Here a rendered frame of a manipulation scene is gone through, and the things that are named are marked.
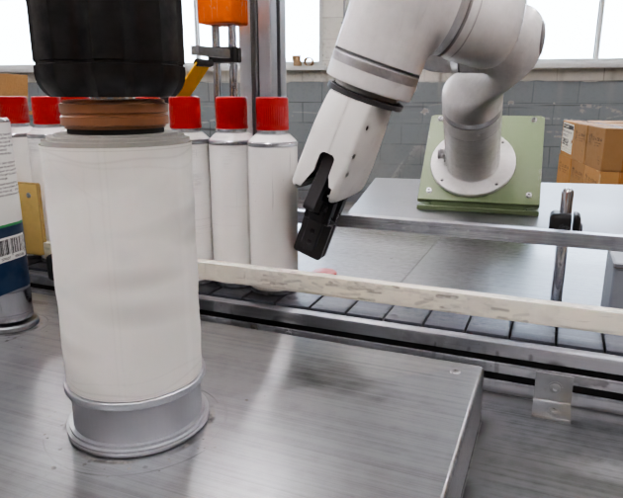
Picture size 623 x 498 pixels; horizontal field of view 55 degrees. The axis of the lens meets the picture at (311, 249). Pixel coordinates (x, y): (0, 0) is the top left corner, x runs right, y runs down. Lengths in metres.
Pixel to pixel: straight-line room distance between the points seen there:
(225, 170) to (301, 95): 5.57
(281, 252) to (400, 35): 0.24
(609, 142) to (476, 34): 3.35
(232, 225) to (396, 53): 0.25
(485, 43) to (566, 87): 5.56
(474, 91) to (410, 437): 0.91
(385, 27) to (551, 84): 5.59
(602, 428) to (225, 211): 0.40
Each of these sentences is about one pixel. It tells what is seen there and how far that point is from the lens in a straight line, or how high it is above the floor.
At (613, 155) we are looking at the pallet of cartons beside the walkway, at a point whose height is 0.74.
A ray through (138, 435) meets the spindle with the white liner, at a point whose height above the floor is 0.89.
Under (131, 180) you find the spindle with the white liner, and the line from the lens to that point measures 0.33.
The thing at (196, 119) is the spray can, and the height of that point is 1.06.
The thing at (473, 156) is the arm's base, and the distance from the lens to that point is 1.33.
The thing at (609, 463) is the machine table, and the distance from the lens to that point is 0.50.
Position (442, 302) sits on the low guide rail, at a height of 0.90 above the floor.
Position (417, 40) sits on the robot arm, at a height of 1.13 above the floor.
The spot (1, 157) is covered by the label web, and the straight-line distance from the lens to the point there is 0.57.
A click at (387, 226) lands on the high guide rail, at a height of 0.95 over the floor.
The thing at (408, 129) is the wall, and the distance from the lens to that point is 6.05.
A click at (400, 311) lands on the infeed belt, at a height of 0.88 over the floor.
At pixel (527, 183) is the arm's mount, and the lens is 1.41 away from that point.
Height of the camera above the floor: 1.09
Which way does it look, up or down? 15 degrees down
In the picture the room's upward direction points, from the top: straight up
